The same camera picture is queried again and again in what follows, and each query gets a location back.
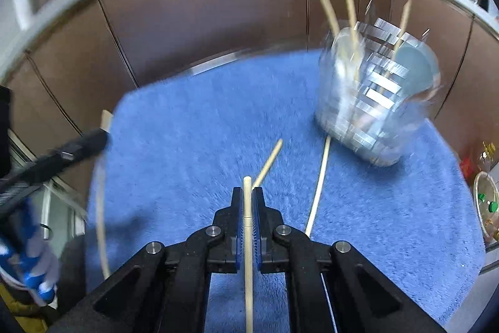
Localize metal wire utensil holder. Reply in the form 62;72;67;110
314;19;443;168

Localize round beige basket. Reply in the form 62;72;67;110
472;171;499;247

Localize person's left hand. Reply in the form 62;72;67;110
0;233;61;306

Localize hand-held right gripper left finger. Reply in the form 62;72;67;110
88;187;245;333

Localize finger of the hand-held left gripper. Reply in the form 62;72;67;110
12;128;111;184

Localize light blue plastic spoon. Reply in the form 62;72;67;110
394;44;440;104

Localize yellow cooking oil bottle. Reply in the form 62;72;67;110
477;141;499;170

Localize pink plastic spoon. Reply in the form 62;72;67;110
334;28;361;84

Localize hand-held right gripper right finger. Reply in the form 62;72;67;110
252;187;412;333

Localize blue fluffy mat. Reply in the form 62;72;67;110
84;48;488;333

